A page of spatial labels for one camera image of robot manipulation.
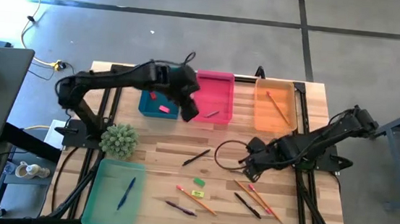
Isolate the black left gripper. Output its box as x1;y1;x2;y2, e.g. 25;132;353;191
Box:
168;64;205;124

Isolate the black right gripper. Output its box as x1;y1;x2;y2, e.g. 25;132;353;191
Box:
241;137;289;186

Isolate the yellow pencil with pink eraser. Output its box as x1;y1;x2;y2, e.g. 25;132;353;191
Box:
244;183;287;224
263;90;294;127
173;185;220;217
231;179;275;215

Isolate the black pen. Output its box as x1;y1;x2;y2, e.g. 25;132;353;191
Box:
182;146;211;169
231;191;264;220

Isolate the purple pen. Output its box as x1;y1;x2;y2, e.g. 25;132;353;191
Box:
163;199;199;217

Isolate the blue pen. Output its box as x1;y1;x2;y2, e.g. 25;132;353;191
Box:
116;176;137;213

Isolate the pink translucent plastic bin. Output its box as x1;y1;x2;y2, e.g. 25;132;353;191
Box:
190;69;237;126

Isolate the blue plastic bin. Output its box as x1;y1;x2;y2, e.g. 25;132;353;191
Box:
137;89;182;121

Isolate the orange translucent plastic bin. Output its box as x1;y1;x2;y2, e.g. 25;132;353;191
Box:
251;77;302;136

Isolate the green potted plant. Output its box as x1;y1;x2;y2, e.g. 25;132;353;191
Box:
97;121;142;162

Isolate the black table clamp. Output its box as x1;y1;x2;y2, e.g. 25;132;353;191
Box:
254;65;267;79

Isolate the white box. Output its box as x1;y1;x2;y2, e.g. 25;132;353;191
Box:
43;118;68;151

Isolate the grey desk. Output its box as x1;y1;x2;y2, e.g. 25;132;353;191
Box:
0;46;35;148

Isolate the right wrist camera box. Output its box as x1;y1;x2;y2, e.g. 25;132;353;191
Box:
246;136;267;155

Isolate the black right arm cable loop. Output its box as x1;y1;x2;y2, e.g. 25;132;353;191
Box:
213;138;252;173

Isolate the black aluminium rig frame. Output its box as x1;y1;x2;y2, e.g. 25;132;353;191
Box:
44;58;362;224

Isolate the yellow extension cord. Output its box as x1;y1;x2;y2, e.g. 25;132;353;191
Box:
14;0;75;73

